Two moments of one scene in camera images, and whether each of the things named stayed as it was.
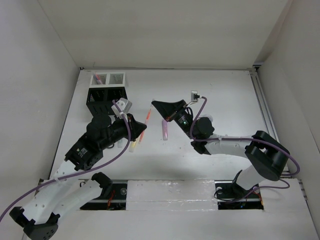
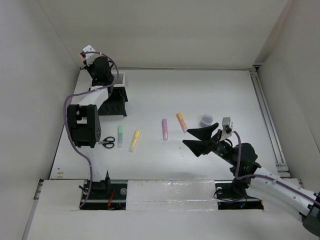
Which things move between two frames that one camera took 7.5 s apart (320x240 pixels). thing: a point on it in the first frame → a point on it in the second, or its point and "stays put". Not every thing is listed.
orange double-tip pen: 146,120 → 81,57
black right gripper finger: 167,112 → 198,148
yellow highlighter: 132,146 stays put
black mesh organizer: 99,99 stays put
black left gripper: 136,127 → 89,69
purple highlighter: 165,130 stays put
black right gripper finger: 163,107 → 204,133
